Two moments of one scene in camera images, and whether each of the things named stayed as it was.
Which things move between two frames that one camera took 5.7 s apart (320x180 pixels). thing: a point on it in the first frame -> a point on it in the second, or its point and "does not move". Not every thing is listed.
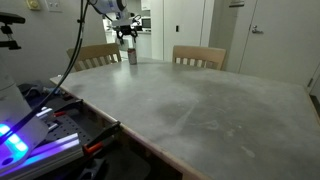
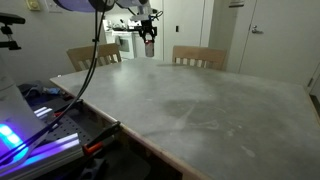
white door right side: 283,41 does not move
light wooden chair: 199,56 does not move
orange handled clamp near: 98,142 does not move
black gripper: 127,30 -> 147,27
